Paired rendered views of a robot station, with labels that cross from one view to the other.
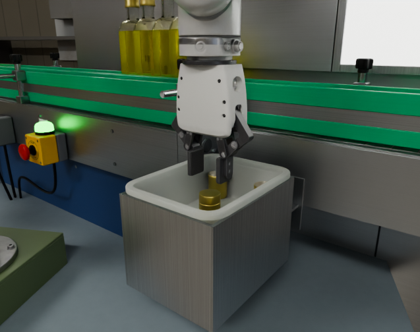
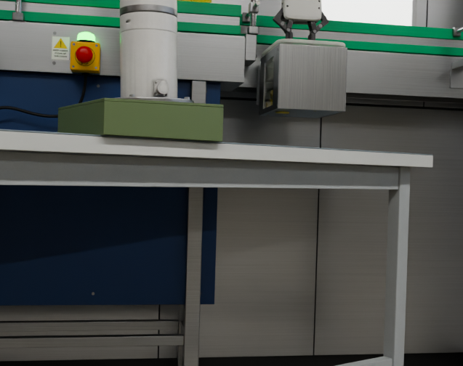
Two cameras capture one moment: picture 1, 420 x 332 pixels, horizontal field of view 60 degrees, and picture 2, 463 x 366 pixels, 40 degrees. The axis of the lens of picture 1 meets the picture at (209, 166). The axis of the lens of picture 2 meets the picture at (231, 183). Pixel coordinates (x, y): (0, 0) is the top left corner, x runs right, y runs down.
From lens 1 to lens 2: 1.50 m
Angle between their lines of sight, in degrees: 49
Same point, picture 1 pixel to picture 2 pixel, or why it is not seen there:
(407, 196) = (366, 72)
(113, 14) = not seen: outside the picture
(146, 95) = (209, 12)
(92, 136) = not seen: hidden behind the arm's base
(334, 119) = (323, 37)
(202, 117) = (305, 9)
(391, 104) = (351, 27)
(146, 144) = (214, 48)
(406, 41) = (326, 9)
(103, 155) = not seen: hidden behind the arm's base
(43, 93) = (54, 12)
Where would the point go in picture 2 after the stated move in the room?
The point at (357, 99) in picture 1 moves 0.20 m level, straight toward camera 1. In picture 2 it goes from (334, 25) to (378, 10)
